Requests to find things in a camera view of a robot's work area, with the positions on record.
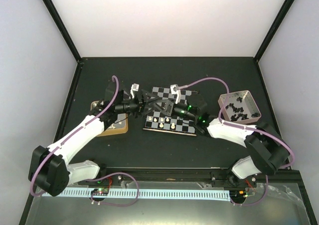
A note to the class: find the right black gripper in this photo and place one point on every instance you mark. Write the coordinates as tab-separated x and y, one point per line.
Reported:
168	111

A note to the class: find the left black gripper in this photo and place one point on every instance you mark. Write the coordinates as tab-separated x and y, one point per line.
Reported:
141	103

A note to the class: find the black and white chessboard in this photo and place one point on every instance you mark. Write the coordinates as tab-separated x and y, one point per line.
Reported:
182	126

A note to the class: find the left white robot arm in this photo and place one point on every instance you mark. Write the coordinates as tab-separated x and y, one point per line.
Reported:
51	168

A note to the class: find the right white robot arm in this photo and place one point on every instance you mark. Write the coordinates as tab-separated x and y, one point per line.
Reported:
267	152

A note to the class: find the white pieces in tin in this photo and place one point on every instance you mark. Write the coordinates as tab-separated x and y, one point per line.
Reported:
112	126

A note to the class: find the black pieces in tray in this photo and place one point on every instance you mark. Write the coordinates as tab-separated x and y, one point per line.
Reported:
242	109

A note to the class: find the left circuit board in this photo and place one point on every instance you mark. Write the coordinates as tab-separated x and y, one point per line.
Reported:
100	192

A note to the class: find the circuit board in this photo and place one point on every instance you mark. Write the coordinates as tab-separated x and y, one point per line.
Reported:
241	194
100	192

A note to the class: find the right circuit board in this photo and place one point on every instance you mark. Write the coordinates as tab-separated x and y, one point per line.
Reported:
241	194

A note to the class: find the gold tin tray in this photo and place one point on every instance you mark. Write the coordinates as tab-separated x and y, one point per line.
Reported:
121	124

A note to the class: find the pink mesh tray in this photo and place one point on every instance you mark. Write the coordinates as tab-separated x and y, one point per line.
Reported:
224	101

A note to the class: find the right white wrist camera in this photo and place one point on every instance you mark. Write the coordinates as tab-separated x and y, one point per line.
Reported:
175	90

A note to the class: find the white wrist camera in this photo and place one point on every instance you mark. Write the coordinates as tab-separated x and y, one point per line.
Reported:
134	89
175	90

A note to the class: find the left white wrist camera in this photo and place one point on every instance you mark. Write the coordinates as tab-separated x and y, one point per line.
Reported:
134	89

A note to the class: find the light blue slotted cable duct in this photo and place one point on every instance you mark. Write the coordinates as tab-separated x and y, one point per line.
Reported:
165	194

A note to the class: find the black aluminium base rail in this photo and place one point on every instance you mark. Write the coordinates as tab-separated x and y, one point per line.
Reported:
216	177

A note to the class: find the left black frame post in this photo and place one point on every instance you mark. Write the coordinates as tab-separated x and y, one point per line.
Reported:
62	28

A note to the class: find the black frame post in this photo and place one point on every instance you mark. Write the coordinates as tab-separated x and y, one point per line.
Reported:
62	28
283	11

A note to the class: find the right black frame post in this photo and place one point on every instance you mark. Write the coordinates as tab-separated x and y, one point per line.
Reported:
283	11

